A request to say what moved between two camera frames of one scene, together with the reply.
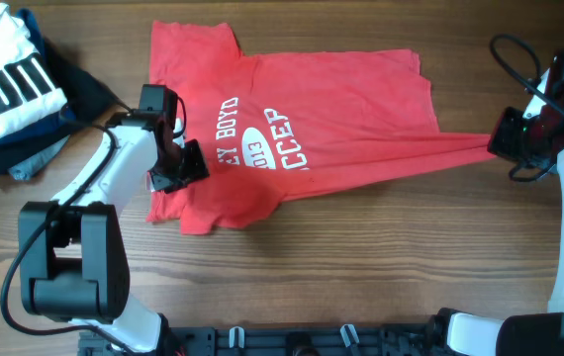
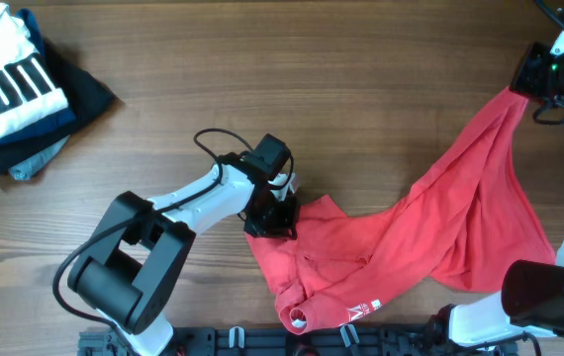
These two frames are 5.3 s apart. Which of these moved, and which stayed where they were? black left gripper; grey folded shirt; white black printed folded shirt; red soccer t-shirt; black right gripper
Moved: black left gripper; black right gripper; red soccer t-shirt
Stayed: grey folded shirt; white black printed folded shirt
